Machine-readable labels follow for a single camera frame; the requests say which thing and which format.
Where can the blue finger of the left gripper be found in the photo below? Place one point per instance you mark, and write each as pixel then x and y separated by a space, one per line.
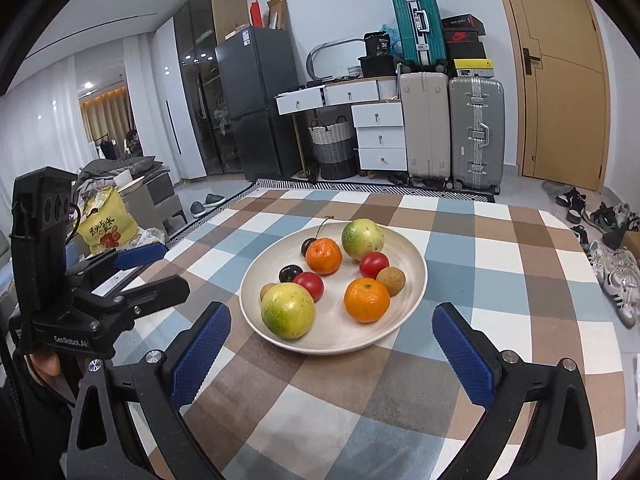
pixel 126 306
pixel 125 258

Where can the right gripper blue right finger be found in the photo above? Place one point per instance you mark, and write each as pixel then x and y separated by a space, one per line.
pixel 559 442

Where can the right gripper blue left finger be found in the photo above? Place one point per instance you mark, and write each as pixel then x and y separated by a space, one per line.
pixel 104 441

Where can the yellow green passion fruit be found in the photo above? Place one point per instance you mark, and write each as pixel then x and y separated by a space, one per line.
pixel 288 310

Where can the red cherry tomato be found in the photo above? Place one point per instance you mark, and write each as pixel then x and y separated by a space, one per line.
pixel 372 264
pixel 312 283

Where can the dark cherry with stem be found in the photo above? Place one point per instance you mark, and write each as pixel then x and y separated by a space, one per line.
pixel 307 243

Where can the small orange mandarin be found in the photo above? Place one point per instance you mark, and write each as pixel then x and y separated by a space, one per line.
pixel 324 256

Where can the large orange mandarin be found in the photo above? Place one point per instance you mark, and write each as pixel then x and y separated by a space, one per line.
pixel 366 300

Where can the brown longan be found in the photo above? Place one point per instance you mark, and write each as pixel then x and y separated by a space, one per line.
pixel 266 288
pixel 393 279

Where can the large green passion fruit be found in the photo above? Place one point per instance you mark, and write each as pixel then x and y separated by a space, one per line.
pixel 360 237

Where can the left hand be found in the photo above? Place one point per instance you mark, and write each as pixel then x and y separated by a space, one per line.
pixel 45 367

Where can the yellow snack bag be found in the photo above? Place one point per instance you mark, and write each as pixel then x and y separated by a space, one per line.
pixel 105 223

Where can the checkered tablecloth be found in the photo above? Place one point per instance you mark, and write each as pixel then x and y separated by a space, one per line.
pixel 396 409

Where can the grey slippers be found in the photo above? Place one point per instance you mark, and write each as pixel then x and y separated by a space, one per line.
pixel 199 209

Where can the cream round plate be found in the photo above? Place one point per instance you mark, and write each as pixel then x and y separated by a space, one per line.
pixel 334 331

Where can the black refrigerator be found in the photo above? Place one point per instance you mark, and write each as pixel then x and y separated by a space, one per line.
pixel 256 65

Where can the woven laundry basket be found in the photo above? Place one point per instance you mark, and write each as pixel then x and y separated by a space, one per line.
pixel 334 148

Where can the dark glass cabinet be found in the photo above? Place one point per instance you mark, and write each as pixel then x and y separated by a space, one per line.
pixel 200 26

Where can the white drawer desk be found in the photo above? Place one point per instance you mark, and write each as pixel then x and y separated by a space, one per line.
pixel 377 116

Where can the wooden door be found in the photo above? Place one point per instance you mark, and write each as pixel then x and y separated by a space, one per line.
pixel 563 94

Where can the silver suitcase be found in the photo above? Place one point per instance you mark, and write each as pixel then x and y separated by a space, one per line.
pixel 478 133

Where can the black storage box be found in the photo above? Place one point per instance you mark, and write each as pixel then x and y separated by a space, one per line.
pixel 378 61

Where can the beige suitcase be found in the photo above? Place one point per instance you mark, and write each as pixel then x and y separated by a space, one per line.
pixel 425 104

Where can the teal suitcase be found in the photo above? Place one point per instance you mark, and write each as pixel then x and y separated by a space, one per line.
pixel 421 35

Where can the stacked shoe boxes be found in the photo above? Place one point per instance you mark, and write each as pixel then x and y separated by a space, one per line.
pixel 466 52

